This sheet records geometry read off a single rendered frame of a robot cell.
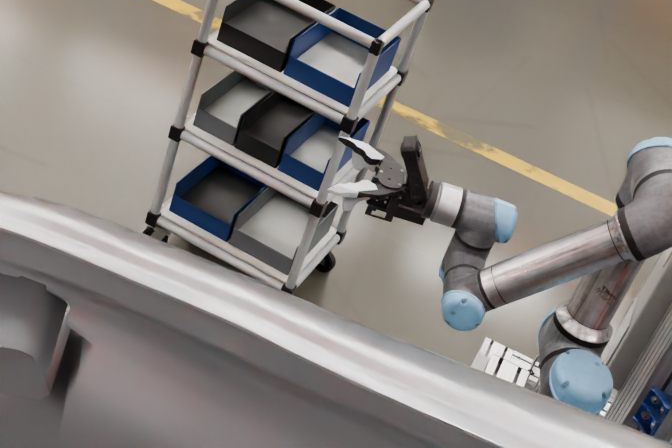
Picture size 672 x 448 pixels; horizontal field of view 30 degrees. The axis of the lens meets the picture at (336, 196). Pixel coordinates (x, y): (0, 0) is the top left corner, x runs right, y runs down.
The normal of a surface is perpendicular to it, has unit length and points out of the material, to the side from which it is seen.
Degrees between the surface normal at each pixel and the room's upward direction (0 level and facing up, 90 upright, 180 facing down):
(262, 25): 0
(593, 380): 8
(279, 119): 0
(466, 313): 90
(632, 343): 90
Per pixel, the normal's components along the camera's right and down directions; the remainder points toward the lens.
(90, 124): 0.29, -0.78
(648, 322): -0.35, 0.45
